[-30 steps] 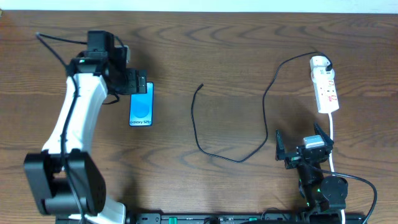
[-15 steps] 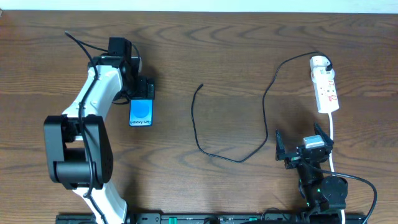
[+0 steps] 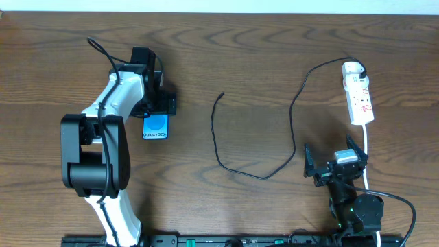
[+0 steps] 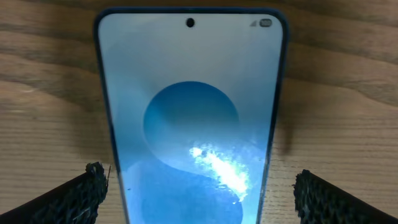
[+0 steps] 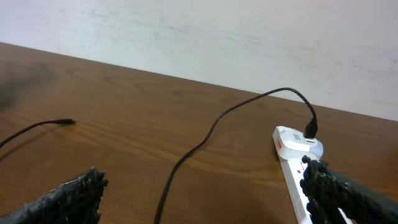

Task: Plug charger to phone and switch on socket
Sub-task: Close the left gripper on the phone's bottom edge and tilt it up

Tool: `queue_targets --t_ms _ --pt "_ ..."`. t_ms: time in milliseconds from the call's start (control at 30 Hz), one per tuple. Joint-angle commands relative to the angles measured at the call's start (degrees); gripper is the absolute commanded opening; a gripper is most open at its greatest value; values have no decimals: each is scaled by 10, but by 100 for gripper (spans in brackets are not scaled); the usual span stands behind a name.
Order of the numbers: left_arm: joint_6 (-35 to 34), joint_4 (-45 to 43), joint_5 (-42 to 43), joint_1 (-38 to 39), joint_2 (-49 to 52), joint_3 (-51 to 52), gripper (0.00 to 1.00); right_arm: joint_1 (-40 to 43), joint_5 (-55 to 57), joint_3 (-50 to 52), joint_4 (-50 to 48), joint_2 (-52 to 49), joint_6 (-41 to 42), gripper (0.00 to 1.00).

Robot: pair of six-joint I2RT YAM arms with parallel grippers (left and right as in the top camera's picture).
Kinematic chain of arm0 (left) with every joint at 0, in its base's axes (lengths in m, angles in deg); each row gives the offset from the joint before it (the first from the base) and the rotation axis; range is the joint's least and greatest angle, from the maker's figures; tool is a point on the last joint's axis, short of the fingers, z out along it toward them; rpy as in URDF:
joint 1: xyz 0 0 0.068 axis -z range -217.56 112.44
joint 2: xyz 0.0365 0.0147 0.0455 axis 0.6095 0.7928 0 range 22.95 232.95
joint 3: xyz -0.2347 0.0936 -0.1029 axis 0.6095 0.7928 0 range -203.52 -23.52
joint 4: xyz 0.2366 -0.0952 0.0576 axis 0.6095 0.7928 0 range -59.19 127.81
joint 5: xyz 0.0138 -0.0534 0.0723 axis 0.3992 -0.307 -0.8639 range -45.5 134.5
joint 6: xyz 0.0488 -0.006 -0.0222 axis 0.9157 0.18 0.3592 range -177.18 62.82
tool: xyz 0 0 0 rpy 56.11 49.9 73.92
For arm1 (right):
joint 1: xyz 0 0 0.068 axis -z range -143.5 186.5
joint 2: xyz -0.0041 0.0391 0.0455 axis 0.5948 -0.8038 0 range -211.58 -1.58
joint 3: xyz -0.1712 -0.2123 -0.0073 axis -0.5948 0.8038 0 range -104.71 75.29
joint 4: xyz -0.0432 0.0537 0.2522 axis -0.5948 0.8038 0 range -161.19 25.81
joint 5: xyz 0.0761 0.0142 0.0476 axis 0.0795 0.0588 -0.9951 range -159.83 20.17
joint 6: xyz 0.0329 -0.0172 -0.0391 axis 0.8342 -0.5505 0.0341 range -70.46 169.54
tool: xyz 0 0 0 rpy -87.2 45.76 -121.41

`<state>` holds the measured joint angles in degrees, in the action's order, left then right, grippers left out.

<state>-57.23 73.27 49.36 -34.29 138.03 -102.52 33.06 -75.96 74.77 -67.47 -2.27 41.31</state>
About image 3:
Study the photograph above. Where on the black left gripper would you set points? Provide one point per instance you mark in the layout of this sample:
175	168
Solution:
170	103

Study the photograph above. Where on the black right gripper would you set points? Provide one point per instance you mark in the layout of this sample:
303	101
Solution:
330	173

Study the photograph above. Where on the blue Galaxy smartphone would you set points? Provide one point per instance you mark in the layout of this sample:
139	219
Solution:
155	127

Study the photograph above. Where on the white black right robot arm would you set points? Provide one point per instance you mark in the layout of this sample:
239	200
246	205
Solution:
357	215

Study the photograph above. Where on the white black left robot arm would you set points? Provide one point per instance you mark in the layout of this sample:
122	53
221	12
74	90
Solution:
95	157

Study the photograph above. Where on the white power strip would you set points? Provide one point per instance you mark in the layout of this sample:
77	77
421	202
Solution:
357	94

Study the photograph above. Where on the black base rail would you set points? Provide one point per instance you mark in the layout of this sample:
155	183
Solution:
249	241

